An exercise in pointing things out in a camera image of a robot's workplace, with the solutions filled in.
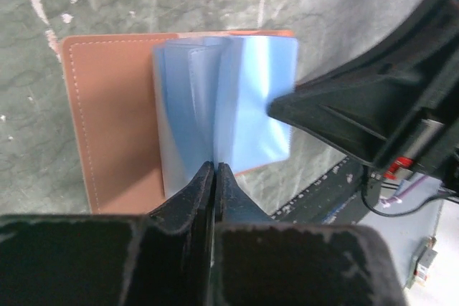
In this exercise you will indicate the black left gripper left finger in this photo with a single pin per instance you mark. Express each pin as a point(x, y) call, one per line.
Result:
point(159, 258)

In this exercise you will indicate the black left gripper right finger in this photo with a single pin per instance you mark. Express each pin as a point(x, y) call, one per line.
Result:
point(258, 261)

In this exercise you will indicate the tan leather card holder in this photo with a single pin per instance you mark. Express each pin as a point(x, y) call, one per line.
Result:
point(150, 109)

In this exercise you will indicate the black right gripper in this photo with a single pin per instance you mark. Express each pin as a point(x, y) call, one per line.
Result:
point(394, 108)

